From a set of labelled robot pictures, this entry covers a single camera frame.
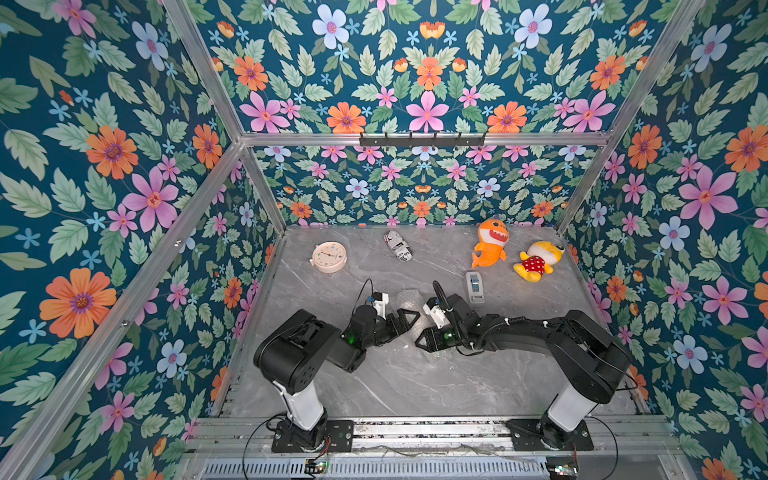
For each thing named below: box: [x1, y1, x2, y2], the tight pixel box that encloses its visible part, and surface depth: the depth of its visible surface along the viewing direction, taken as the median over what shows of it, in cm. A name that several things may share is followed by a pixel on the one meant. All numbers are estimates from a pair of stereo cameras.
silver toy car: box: [384, 230, 413, 263], surface depth 113 cm
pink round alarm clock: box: [309, 241, 348, 274], surface depth 110 cm
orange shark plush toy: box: [471, 218, 510, 269], surface depth 110 cm
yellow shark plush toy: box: [513, 241, 566, 283], surface depth 104 cm
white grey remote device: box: [466, 270, 485, 304], surface depth 100 cm
